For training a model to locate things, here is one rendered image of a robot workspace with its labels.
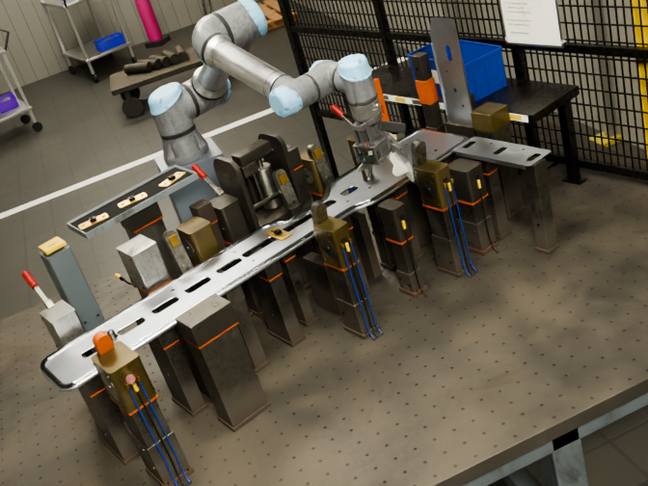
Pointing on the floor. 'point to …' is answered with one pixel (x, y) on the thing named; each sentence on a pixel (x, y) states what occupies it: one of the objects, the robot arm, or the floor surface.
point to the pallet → (272, 13)
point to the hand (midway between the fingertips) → (391, 178)
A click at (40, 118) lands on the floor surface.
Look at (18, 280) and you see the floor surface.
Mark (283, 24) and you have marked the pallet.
